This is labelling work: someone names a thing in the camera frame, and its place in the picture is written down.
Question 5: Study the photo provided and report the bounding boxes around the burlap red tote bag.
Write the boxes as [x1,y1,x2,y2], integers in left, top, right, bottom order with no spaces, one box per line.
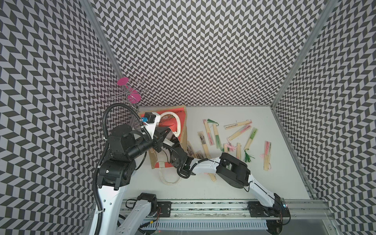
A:
[140,105,187,186]

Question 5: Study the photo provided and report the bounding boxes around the pink blue folding fan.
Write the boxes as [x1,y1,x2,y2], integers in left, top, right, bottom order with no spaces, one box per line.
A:
[263,141,271,171]

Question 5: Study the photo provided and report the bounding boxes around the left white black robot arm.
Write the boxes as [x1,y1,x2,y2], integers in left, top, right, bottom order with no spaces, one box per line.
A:
[89,124,172,235]

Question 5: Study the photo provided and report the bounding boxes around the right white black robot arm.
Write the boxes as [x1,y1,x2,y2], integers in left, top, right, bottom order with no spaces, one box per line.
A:
[163,144,291,220]

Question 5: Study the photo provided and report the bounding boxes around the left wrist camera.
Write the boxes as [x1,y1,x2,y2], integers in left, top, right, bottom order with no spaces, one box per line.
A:
[142,112,161,139]

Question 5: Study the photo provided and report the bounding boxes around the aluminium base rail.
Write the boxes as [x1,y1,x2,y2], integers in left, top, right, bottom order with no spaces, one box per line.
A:
[88,199,335,221]

